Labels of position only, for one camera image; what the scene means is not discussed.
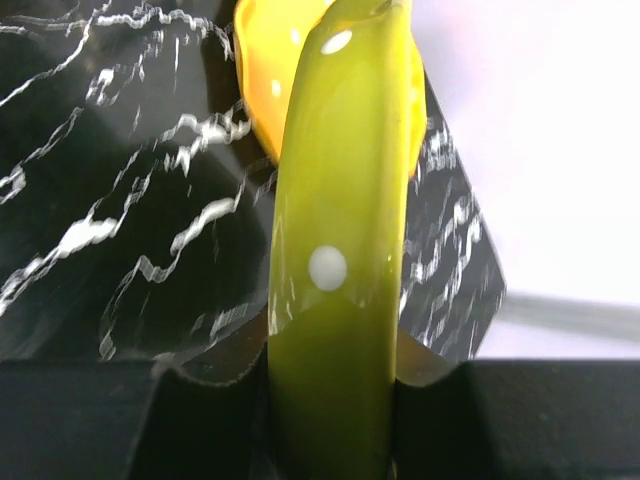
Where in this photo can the yellow polka dot plate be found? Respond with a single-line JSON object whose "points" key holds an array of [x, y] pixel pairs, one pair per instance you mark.
{"points": [[268, 41]]}

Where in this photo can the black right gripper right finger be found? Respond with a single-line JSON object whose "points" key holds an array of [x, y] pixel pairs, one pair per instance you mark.
{"points": [[525, 419]]}

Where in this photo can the aluminium frame rail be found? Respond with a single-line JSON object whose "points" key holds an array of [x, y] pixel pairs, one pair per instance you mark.
{"points": [[600, 319]]}

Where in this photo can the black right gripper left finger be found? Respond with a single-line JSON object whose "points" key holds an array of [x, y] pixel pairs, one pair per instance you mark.
{"points": [[125, 420]]}

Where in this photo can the green polka dot plate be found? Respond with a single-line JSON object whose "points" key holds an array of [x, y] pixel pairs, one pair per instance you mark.
{"points": [[336, 257]]}

